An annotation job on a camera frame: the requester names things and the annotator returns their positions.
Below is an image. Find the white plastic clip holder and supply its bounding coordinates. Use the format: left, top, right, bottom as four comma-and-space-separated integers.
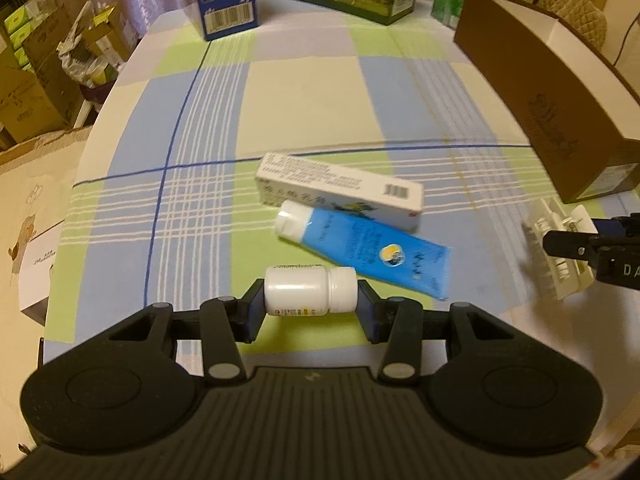
528, 197, 598, 300

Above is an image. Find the blue cream tube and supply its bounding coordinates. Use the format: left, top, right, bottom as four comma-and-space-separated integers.
274, 200, 450, 300

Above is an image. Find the white pill bottle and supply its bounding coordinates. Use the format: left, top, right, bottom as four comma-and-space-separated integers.
264, 264, 358, 318

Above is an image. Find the white medicine box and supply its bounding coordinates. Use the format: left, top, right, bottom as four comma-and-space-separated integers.
255, 153, 424, 232

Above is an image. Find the brown cardboard shoe box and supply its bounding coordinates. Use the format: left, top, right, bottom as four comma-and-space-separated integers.
454, 0, 639, 203

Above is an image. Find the checkered bed sheet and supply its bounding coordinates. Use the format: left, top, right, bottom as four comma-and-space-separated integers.
43, 0, 640, 376

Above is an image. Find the white box on floor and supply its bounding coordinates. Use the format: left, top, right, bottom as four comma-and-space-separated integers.
17, 220, 64, 326

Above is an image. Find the quilted beige chair cover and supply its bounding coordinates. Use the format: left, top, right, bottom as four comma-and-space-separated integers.
534, 0, 608, 51

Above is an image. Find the brown cardboard boxes pile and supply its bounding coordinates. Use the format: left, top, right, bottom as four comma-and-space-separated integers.
1, 0, 139, 143

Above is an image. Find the black power cable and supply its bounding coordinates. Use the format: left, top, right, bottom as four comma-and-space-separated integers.
612, 6, 640, 68

